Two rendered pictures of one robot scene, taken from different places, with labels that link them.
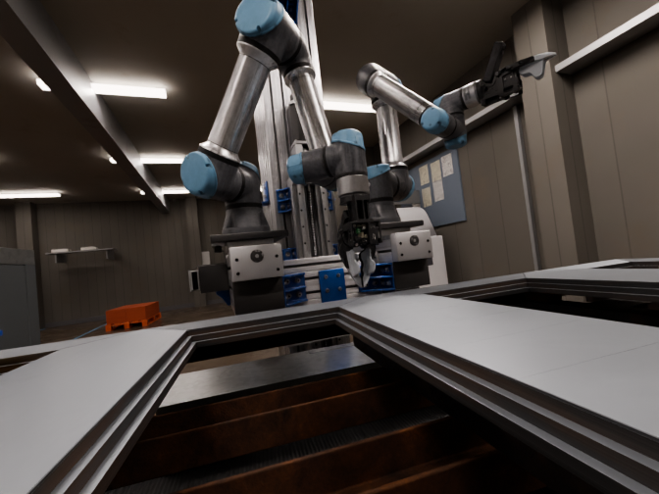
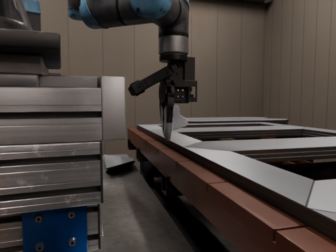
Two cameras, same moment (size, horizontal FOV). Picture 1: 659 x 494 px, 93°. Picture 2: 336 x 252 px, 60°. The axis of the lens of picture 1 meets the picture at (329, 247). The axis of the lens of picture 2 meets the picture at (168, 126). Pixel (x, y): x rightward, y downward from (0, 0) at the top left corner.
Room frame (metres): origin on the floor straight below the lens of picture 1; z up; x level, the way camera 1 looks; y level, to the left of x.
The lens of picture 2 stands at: (0.74, 0.67, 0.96)
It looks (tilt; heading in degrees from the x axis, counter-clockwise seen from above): 5 degrees down; 270
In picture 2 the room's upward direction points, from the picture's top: straight up
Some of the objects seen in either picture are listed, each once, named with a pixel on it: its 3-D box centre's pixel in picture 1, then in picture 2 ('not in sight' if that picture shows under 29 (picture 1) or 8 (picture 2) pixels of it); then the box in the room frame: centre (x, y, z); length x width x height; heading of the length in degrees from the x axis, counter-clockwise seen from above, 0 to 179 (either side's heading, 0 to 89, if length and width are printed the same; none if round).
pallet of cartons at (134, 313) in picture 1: (135, 315); not in sight; (6.86, 4.39, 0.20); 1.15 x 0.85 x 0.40; 21
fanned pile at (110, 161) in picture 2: not in sight; (118, 162); (0.96, -0.57, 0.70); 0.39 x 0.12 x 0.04; 105
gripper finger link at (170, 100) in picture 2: (348, 249); (168, 104); (0.74, -0.04, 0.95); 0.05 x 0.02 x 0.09; 105
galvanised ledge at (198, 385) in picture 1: (420, 345); (119, 195); (0.89, -0.22, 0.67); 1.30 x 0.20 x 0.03; 105
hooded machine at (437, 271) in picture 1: (409, 260); not in sight; (4.60, -1.15, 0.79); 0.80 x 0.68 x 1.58; 20
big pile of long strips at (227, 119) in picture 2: not in sight; (226, 123); (0.37, -1.21, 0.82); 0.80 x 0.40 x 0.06; 15
